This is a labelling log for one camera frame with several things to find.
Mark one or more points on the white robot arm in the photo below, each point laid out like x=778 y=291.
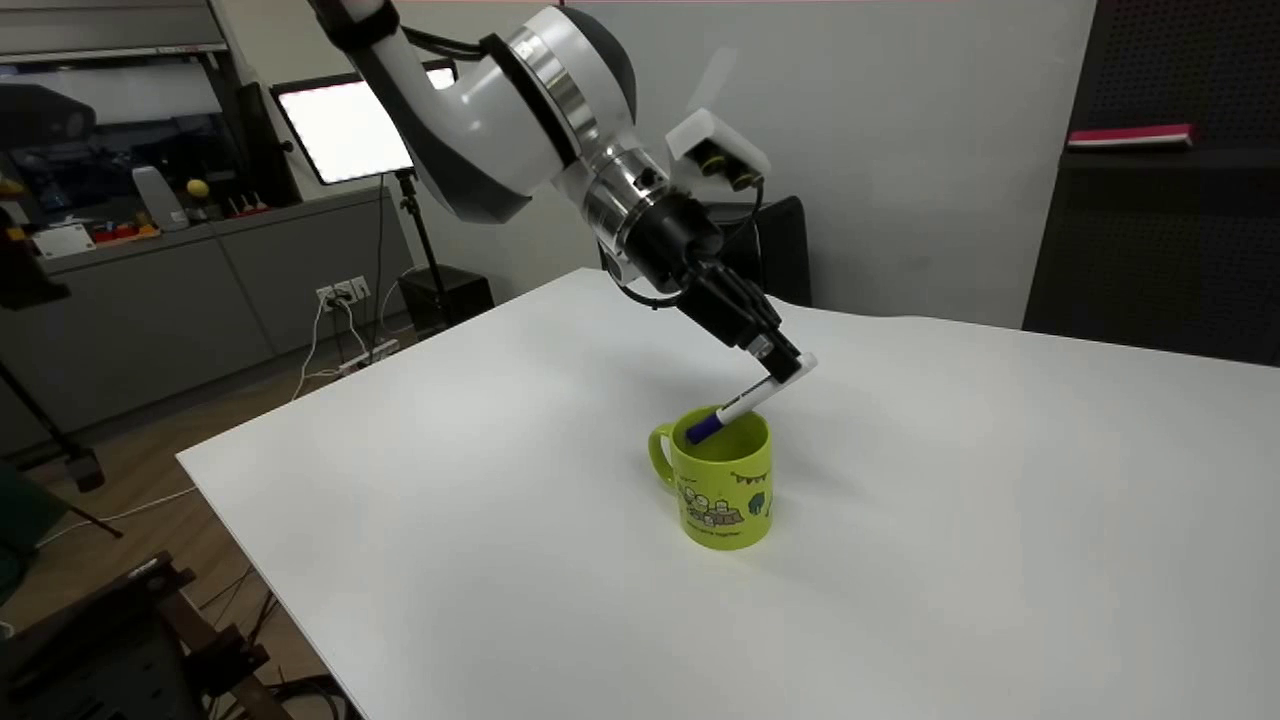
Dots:
x=558 y=105

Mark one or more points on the blue and white marker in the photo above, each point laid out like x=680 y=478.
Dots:
x=729 y=408

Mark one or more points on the yellow-green ceramic mug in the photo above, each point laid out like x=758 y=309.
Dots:
x=720 y=486

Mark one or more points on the black computer tower case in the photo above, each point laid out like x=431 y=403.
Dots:
x=771 y=245

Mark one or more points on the bright LED light panel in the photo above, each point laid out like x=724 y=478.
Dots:
x=342 y=130

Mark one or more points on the pink book on shelf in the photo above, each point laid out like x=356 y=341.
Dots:
x=1134 y=139

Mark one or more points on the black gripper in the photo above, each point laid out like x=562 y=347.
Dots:
x=677 y=250

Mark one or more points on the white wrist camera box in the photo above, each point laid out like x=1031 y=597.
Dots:
x=719 y=151

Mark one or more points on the black light stand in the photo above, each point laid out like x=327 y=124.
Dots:
x=433 y=292

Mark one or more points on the white wall power socket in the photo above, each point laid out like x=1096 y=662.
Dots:
x=347 y=291

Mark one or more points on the black tall shelf cabinet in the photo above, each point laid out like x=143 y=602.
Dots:
x=1168 y=245

